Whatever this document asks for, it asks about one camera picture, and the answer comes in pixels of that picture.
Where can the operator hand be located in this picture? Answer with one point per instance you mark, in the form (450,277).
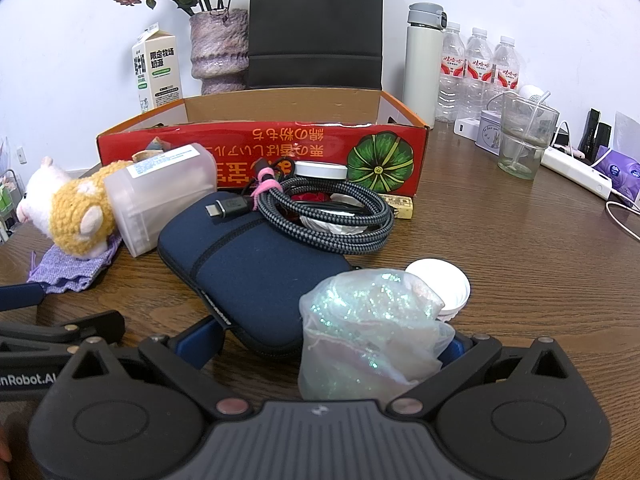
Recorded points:
(5,452)

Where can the clear glass cup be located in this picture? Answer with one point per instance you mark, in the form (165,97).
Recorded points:
(527,127)

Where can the water bottle left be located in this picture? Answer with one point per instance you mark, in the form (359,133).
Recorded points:
(452,67)

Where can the milk carton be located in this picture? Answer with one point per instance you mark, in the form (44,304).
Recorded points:
(156,68)

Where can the alpaca plush toy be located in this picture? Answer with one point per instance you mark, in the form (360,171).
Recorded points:
(74,213)

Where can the small white tin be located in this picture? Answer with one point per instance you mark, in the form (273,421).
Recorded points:
(489,132)

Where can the iridescent glitter bag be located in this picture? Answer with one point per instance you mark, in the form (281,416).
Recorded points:
(370,334)

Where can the white round lid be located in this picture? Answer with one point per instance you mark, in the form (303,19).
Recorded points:
(447,281)

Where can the black cosmetic tubes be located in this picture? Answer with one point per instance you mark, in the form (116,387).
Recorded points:
(596,133)

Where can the purple knit pouch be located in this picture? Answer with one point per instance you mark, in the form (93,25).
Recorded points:
(57,272)

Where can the red cardboard box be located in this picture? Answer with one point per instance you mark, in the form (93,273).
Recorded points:
(380,141)

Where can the metal storage rack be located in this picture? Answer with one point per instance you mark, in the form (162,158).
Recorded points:
(11,193)

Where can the white thermos bottle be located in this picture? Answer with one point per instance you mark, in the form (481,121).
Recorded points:
(425,36)

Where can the navy blue zip case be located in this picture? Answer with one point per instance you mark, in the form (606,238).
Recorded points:
(249,275)

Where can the white round disc device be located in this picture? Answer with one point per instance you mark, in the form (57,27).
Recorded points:
(320,170)

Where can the purple package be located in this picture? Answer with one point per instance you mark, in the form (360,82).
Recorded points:
(624,172)

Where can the water bottle right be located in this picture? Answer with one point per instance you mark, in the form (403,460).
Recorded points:
(506,65)

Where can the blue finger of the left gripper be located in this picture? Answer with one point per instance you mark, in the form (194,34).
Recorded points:
(19,296)

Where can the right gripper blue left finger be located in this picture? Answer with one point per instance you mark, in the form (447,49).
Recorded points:
(199,343)

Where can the small yellow box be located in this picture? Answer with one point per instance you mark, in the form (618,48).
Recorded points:
(402,206)

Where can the water bottle middle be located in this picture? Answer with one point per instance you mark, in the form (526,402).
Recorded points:
(478,74)

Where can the purple flower vase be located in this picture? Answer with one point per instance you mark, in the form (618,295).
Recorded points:
(219,50)

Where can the translucent plastic container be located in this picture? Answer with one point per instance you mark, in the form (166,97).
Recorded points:
(146,195)

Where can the water bottle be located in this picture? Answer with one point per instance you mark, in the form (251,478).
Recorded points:
(506,65)
(478,74)
(452,67)

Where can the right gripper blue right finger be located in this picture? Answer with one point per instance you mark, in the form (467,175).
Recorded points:
(456,349)

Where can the white power strip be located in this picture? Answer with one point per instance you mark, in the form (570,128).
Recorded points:
(576,171)

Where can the black paper bag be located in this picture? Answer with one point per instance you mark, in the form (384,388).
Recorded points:
(315,43)

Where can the white charger adapter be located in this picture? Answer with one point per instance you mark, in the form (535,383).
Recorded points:
(467,128)

